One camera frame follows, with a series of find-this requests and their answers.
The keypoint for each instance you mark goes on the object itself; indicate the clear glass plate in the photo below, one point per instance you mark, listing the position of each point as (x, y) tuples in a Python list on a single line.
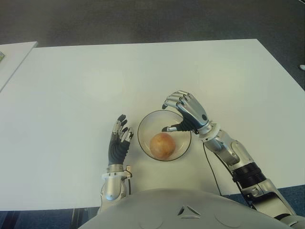
[(164, 133)]

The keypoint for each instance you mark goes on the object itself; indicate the right robot arm silver black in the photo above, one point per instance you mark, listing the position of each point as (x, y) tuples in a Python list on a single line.
[(245, 167)]

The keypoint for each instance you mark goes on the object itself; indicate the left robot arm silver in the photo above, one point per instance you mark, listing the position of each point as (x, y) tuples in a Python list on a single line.
[(113, 188)]

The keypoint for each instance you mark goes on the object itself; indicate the grey robot torso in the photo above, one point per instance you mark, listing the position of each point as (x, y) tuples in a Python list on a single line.
[(190, 212)]

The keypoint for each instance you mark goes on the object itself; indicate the red yellow apple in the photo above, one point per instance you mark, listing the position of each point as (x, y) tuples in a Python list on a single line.
[(162, 145)]

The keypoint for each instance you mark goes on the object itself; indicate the small tan wrist connector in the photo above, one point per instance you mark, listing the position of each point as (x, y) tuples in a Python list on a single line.
[(129, 170)]

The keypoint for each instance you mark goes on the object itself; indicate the right robot hand black silver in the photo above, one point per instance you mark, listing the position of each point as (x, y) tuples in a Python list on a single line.
[(194, 112)]

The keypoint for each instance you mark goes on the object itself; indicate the left robot hand black silver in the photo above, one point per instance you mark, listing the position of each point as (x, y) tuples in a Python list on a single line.
[(118, 150)]

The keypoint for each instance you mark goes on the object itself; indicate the white shoe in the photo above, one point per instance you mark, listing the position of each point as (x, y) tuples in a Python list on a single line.
[(302, 67)]

